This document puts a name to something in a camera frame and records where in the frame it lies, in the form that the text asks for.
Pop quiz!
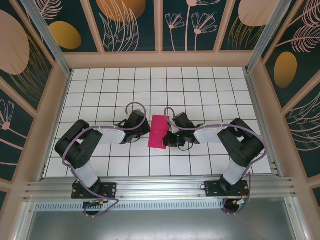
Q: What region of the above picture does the long aluminium mounting rail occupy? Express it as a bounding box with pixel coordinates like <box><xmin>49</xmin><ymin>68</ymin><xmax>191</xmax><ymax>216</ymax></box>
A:
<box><xmin>23</xmin><ymin>176</ymin><xmax>302</xmax><ymax>201</ymax></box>

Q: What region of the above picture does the aluminium corner post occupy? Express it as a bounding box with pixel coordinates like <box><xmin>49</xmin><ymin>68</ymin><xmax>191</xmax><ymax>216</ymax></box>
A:
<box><xmin>19</xmin><ymin>0</ymin><xmax>74</xmax><ymax>77</ymax></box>
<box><xmin>244</xmin><ymin>0</ymin><xmax>293</xmax><ymax>74</ymax></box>

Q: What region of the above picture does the aluminium side rail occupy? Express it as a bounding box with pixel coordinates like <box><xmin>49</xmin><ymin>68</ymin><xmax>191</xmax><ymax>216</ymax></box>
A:
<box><xmin>243</xmin><ymin>69</ymin><xmax>285</xmax><ymax>178</ymax></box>
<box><xmin>37</xmin><ymin>69</ymin><xmax>74</xmax><ymax>182</ymax></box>

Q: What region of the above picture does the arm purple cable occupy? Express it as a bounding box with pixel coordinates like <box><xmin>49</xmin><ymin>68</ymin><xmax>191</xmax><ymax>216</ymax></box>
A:
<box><xmin>164</xmin><ymin>106</ymin><xmax>266</xmax><ymax>216</ymax></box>
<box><xmin>62</xmin><ymin>101</ymin><xmax>148</xmax><ymax>218</ymax></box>

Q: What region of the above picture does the grey metal base sheet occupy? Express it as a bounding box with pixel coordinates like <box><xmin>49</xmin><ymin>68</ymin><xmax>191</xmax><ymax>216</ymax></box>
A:
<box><xmin>24</xmin><ymin>209</ymin><xmax>298</xmax><ymax>240</ymax></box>

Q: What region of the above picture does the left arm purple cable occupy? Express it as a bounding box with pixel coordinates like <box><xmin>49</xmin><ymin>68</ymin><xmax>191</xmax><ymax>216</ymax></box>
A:
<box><xmin>62</xmin><ymin>101</ymin><xmax>148</xmax><ymax>218</ymax></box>

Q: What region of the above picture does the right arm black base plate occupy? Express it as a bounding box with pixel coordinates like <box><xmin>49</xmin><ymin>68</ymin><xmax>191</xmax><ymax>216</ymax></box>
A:
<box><xmin>204</xmin><ymin>179</ymin><xmax>251</xmax><ymax>198</ymax></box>

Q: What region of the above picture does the magenta cloth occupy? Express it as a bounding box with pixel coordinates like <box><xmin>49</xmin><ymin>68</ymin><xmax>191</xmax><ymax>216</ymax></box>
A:
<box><xmin>147</xmin><ymin>114</ymin><xmax>169</xmax><ymax>150</ymax></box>

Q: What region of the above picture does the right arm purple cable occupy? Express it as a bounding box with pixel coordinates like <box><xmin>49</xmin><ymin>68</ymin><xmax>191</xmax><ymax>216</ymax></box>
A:
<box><xmin>164</xmin><ymin>106</ymin><xmax>266</xmax><ymax>216</ymax></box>

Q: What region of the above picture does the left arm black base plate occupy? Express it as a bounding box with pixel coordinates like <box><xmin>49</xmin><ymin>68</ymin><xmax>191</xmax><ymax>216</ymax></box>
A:
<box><xmin>71</xmin><ymin>182</ymin><xmax>118</xmax><ymax>200</ymax></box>

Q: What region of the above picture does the slotted grey cable duct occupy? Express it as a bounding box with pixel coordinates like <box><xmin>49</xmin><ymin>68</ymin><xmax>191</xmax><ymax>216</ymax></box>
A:
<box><xmin>34</xmin><ymin>201</ymin><xmax>227</xmax><ymax>211</ymax></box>

